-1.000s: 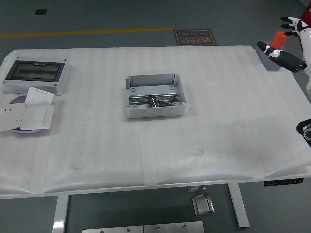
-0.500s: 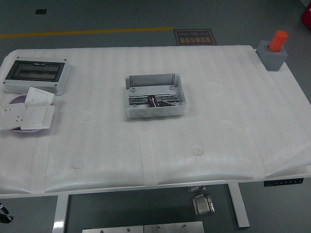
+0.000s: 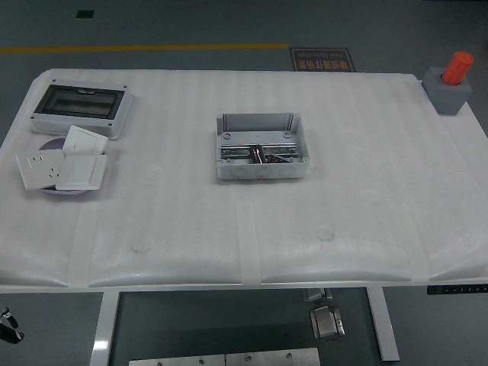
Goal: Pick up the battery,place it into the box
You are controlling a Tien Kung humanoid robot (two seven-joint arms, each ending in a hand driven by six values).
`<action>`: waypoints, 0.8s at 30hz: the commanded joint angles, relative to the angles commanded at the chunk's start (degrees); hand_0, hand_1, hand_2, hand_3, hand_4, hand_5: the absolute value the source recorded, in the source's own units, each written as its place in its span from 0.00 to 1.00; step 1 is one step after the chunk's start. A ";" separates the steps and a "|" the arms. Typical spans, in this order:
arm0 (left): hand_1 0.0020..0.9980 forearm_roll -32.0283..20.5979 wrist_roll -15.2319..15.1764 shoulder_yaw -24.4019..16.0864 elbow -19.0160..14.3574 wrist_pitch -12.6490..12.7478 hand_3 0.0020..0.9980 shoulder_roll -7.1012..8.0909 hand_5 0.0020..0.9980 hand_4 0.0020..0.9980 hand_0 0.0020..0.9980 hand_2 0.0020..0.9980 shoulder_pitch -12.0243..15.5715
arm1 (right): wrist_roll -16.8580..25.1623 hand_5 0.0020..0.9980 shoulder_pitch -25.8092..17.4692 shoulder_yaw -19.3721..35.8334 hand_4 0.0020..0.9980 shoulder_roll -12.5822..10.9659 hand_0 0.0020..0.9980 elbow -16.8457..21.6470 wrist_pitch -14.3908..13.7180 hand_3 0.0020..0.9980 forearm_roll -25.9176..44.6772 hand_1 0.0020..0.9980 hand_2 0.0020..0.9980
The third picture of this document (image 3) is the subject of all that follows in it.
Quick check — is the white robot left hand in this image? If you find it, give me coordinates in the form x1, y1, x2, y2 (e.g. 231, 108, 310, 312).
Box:
0, 304, 26, 344

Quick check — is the grey junction box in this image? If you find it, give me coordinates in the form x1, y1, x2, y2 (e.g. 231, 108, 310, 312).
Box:
216, 112, 310, 181

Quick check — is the grey box with clear cover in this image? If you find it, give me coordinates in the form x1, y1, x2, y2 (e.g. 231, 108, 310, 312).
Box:
30, 79, 134, 141

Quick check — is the white table leg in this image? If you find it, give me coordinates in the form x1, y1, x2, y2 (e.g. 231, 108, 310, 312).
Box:
366, 286, 400, 362
90, 292, 121, 366

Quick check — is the white socket panel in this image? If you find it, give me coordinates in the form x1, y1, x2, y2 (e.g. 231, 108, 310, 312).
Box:
15, 150, 66, 191

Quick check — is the metal plate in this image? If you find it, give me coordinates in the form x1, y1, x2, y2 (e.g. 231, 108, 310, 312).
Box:
128, 354, 226, 366
225, 347, 321, 366

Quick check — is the purple round plate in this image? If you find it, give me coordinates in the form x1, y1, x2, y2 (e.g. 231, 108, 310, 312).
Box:
39, 137, 110, 197

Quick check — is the white foam mat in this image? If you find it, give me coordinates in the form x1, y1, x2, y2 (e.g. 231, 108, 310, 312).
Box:
0, 68, 488, 287

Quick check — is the brown floor sign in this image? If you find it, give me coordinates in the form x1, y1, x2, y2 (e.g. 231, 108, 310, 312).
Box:
289, 47, 356, 72

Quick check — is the white tape strip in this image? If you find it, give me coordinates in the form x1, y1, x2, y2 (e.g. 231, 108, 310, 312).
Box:
396, 205, 432, 285

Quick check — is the black table control panel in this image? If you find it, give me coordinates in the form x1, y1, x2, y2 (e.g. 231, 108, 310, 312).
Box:
426, 284, 488, 296

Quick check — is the grey block holder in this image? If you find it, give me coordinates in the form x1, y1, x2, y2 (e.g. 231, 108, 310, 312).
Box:
421, 66, 473, 116

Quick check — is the orange cylinder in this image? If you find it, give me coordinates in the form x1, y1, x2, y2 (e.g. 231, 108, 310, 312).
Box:
441, 51, 475, 85

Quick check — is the small metal bracket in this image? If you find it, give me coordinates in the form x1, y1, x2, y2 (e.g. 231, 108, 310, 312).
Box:
303, 287, 333, 303

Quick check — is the large metal bracket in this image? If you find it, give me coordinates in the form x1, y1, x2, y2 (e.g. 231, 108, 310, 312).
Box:
309, 304, 346, 341

